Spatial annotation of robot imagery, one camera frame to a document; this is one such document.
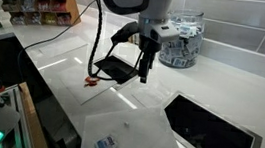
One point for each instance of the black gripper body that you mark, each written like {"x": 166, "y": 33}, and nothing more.
{"x": 149, "y": 47}

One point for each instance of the plain white paper napkin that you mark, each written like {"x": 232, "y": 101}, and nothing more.
{"x": 90, "y": 34}
{"x": 63, "y": 46}

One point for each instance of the white napkin under red wrapper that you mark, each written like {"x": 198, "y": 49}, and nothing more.
{"x": 76, "y": 93}

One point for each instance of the glass jar of packets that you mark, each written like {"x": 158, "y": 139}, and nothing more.
{"x": 189, "y": 47}

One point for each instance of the red candy wrapper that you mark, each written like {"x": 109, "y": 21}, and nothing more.
{"x": 90, "y": 82}

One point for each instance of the tiny white crumb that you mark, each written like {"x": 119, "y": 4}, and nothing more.
{"x": 126, "y": 124}

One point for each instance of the clear plastic sheet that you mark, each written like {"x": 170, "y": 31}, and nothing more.
{"x": 138, "y": 141}

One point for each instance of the blue and white sugar packet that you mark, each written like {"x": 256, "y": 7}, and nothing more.
{"x": 106, "y": 145}

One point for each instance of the wooden tea organizer rack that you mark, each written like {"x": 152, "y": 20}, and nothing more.
{"x": 63, "y": 5}

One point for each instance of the wooden base board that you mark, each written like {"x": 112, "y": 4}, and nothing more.
{"x": 33, "y": 123}

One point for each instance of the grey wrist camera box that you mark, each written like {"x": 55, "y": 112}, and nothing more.
{"x": 165, "y": 32}

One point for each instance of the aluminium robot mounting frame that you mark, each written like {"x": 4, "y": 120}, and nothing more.
{"x": 15, "y": 127}

